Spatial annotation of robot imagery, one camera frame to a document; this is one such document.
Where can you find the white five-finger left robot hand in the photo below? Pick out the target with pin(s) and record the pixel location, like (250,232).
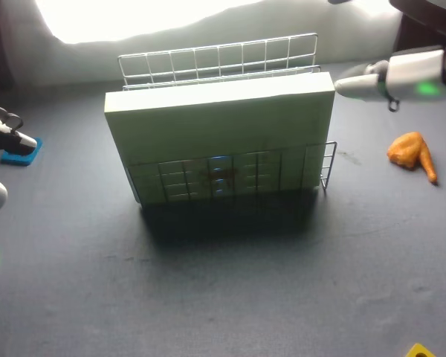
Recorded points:
(0,130)

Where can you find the yellow block with two holes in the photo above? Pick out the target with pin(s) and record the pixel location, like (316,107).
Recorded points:
(418,349)

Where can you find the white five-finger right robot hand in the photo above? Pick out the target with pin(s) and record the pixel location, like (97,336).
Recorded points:
(409,78)

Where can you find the light green board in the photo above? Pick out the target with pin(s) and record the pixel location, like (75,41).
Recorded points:
(215,122)

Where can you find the grey table cloth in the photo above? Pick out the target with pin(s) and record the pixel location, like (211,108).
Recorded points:
(223,290)

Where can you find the blue perforated block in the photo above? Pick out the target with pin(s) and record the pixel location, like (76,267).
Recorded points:
(18,159)

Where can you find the orange toy chicken wing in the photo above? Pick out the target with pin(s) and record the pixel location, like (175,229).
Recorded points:
(407,150)

